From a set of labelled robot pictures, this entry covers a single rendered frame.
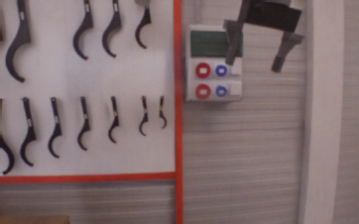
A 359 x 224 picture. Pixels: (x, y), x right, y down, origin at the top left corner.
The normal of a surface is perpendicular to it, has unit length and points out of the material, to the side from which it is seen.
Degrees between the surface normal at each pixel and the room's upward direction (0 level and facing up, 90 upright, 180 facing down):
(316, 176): 90
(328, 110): 90
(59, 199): 90
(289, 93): 90
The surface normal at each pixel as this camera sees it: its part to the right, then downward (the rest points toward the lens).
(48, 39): 0.11, 0.07
